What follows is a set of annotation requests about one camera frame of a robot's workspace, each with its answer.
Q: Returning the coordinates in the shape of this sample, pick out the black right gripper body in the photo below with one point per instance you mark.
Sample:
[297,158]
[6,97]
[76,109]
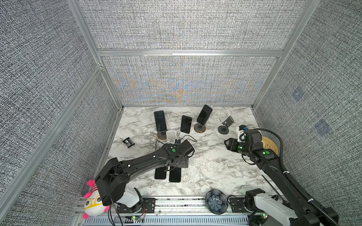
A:
[238,146]

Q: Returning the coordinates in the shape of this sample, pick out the black phone grey stand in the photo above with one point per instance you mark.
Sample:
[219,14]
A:
[175,175]

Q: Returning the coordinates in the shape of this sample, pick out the black phone front white stand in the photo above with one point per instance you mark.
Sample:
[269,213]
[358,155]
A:
[160,173]

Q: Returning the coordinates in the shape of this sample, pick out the black phone white stand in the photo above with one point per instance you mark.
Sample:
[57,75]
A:
[186,124]
[160,173]

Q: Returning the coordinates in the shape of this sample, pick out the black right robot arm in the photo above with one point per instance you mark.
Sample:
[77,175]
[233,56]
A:
[304,210]

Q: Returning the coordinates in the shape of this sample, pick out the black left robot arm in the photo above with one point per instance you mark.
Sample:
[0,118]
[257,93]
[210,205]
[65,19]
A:
[103,181]

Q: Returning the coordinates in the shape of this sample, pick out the grey round base phone stand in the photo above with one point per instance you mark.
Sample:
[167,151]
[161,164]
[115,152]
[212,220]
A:
[224,128]

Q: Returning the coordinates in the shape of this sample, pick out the wooden base grey phone stand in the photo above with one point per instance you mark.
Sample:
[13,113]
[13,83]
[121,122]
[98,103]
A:
[162,135]

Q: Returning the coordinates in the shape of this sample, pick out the black phone wooden base stand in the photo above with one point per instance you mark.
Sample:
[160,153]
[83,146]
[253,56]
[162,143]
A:
[204,114]

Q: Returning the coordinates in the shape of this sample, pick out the yellow rimmed wooden bowl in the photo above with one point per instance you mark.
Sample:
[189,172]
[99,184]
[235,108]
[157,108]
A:
[269,144]

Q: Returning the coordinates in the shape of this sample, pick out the black thin stick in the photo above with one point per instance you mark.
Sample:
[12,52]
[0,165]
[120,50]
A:
[269,183]

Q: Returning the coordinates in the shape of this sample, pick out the small black packet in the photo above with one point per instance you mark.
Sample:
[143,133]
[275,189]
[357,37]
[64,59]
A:
[128,142]

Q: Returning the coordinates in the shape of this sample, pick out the pink white plush toy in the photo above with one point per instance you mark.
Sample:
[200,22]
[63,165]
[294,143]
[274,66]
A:
[93,205]

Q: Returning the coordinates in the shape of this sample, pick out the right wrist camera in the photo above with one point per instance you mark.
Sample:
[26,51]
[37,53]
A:
[248,137]

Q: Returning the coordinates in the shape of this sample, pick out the aluminium front rail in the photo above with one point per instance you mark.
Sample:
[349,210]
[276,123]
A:
[172,211]

